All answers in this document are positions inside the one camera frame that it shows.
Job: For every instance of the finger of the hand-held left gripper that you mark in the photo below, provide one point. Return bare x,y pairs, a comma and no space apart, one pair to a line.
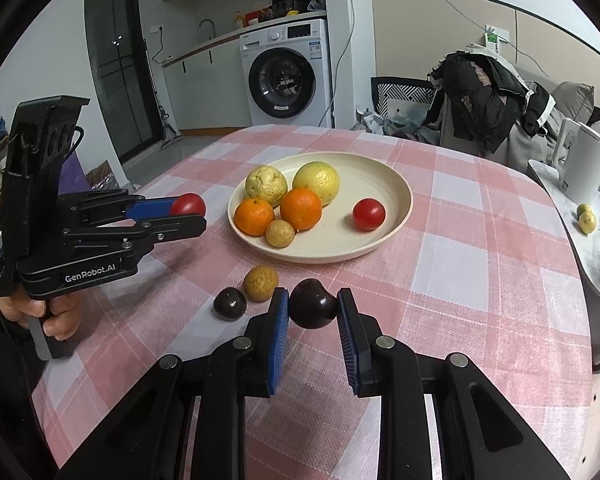
180,226
150,208

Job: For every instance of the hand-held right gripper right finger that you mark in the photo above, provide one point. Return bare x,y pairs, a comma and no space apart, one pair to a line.
347,340

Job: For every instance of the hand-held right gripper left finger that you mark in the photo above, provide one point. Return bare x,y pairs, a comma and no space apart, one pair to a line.
278,340

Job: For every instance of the red tomato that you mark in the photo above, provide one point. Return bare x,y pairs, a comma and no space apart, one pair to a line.
190,204
368,214

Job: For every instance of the dark purple passion fruit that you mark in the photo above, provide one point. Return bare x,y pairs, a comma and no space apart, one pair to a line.
312,305
230,303

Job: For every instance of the brown round fruit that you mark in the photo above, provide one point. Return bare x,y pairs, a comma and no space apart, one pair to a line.
280,233
260,283

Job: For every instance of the bumpy yellow fruit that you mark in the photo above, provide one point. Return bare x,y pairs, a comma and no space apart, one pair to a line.
266,185

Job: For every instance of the cream round plate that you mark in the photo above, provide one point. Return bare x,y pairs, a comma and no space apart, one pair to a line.
330,241

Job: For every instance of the large orange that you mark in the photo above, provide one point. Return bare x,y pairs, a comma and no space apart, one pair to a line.
301,208

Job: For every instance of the person's left forearm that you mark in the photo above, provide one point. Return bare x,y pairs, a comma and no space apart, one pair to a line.
5,400

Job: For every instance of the person's left hand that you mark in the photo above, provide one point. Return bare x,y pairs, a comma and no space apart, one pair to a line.
65,317

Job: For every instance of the purple bag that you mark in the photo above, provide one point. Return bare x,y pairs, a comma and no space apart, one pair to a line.
72,175

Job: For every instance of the brown patterned bag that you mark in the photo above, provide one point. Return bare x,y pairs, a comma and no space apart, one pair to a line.
100,175

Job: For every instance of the small orange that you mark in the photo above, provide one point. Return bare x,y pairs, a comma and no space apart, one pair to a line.
254,216

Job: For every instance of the floor mop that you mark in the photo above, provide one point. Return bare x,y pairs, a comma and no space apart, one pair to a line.
170,132

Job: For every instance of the white kitchen counter cabinet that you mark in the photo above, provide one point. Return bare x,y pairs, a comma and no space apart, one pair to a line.
205,95

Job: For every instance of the dark glass door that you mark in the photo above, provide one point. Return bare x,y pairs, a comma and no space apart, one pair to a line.
120,85

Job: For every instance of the large smooth yellow fruit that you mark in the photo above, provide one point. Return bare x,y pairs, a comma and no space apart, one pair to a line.
316,182

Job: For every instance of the pink checked tablecloth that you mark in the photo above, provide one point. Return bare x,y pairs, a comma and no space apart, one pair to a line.
480,240

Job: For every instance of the white washing machine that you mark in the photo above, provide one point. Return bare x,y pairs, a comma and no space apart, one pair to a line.
280,82

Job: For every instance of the metal faucet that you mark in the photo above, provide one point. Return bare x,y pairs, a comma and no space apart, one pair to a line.
207,21

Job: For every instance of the yellow bottle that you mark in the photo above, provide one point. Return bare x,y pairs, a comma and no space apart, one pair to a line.
238,21

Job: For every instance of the red container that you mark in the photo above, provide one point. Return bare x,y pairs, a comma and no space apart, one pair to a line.
254,15

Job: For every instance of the pile of plastic bags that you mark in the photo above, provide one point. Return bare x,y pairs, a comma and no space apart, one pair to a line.
400,122

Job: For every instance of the black cooking pot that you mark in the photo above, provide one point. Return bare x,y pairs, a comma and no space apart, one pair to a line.
290,5

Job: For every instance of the black patterned basket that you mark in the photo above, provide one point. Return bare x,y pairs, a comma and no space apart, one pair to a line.
405,92

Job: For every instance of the marble side table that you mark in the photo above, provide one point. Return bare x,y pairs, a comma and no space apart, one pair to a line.
592,255

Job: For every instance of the small green fruit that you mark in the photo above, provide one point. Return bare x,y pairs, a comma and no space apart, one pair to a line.
582,208

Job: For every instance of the pile of dark clothes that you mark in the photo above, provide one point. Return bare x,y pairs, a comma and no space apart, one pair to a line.
480,100

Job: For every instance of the white electric kettle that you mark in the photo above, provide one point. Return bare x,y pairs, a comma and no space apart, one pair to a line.
585,165

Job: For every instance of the grey pillow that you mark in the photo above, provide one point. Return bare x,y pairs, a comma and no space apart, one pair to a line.
572,102

